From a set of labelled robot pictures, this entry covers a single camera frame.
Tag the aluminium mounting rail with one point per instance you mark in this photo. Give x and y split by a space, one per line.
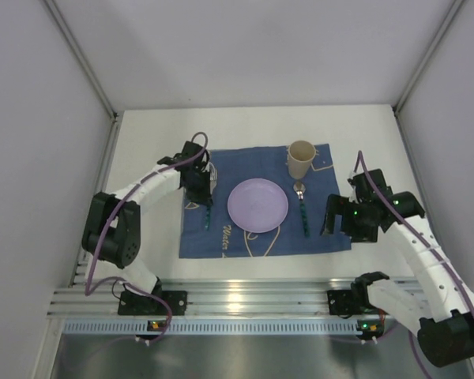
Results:
240 298

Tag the purple plate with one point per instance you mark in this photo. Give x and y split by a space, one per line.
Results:
257 205

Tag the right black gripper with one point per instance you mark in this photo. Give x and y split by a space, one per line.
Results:
344 215

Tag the blue fish placemat cloth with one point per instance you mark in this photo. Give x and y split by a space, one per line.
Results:
226 240

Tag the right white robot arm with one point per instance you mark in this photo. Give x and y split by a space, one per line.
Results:
443 322

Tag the spoon with teal handle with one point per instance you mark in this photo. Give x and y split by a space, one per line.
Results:
300 190

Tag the fork with teal handle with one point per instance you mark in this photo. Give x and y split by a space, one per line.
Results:
213 176

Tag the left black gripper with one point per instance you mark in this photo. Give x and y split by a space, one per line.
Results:
200 196

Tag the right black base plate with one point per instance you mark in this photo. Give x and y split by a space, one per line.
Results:
343 303

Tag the beige paper cup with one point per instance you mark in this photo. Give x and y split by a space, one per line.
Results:
300 156

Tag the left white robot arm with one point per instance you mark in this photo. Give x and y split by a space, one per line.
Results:
112 233

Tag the perforated cable tray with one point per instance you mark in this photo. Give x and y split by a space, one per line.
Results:
223 327

